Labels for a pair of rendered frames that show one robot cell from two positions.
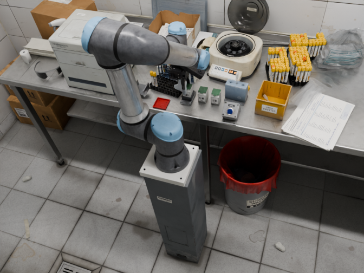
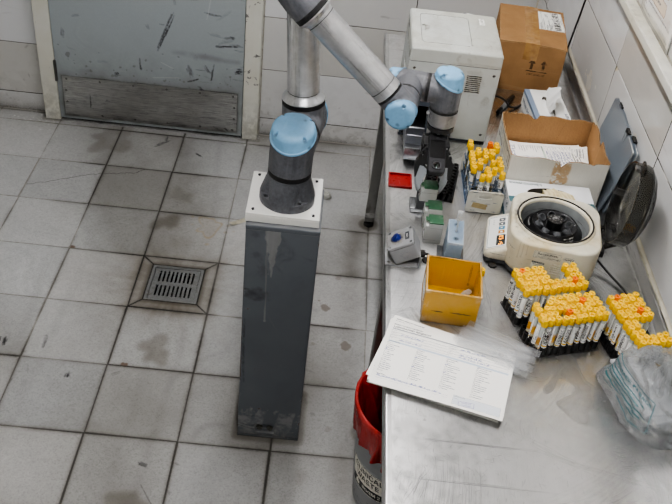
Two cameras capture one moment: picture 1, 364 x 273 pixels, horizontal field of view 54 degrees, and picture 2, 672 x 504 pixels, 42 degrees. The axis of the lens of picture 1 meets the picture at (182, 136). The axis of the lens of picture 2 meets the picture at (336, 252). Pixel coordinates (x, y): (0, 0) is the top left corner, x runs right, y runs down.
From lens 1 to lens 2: 1.75 m
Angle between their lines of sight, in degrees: 45
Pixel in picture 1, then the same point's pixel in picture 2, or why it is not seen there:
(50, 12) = (508, 18)
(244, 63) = (512, 236)
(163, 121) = (295, 122)
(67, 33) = (431, 19)
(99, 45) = not seen: outside the picture
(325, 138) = (391, 373)
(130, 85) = (295, 42)
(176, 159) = (270, 184)
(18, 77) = (395, 47)
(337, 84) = (560, 403)
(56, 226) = not seen: hidden behind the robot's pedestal
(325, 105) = (481, 376)
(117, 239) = not seen: hidden behind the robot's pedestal
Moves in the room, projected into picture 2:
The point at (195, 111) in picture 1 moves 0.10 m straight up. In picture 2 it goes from (397, 217) to (403, 188)
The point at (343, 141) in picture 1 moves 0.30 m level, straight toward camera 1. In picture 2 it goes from (399, 403) to (267, 367)
